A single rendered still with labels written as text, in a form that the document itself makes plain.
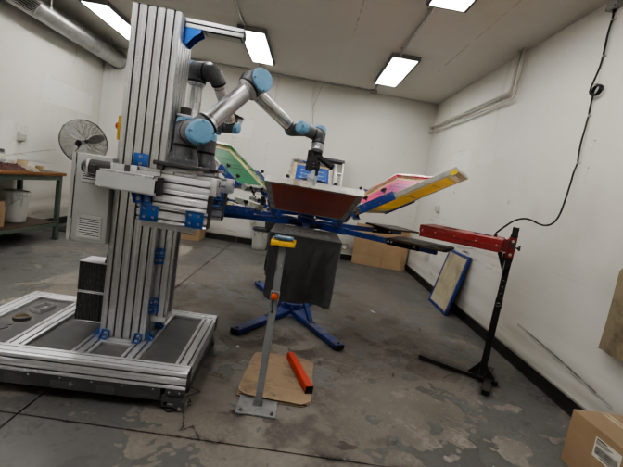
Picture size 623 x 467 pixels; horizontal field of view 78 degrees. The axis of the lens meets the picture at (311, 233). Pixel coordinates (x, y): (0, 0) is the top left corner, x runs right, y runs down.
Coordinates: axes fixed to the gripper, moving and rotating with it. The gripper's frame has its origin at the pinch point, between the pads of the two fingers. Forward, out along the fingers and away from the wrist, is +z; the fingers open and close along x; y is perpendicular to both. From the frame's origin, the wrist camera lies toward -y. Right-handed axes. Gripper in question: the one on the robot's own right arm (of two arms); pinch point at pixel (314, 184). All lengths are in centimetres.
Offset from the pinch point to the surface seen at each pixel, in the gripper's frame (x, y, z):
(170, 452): 31, 46, 140
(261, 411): -6, 9, 129
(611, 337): -13, -193, 61
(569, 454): 2, -159, 126
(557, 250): -76, -200, 0
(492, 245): -43, -130, 10
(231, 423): 6, 23, 133
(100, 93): -423, 380, -217
